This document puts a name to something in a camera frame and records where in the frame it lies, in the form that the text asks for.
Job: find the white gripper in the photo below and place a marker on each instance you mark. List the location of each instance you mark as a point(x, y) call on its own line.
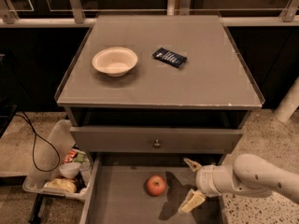
point(204, 180)

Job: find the red apple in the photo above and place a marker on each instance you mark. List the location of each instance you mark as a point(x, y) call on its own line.
point(156, 185)

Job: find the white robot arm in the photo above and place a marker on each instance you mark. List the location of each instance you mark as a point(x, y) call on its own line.
point(249, 175)

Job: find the open middle drawer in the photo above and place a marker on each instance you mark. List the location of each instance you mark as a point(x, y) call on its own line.
point(118, 193)

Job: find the grey drawer cabinet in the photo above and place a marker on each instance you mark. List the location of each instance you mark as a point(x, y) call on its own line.
point(213, 90)

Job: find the closed top drawer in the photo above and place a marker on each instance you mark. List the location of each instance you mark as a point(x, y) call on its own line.
point(155, 140)

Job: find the dark blue snack packet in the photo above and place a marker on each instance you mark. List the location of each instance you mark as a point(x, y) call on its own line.
point(167, 56)

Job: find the small white cup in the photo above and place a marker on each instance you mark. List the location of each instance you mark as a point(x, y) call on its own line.
point(69, 170)

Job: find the yellow snack bag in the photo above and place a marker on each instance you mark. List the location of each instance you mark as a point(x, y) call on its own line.
point(62, 183)

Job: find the red snack packet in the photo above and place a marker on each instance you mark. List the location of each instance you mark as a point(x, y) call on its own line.
point(70, 156)

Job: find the clear plastic storage bin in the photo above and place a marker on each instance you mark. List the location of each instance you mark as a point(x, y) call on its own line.
point(48, 157)

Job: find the white paper bowl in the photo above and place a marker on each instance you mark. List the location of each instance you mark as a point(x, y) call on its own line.
point(114, 62)

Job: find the white cylindrical post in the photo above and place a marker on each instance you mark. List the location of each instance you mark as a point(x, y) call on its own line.
point(289, 103)

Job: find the metal railing frame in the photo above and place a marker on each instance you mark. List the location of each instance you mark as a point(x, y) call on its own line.
point(83, 13)

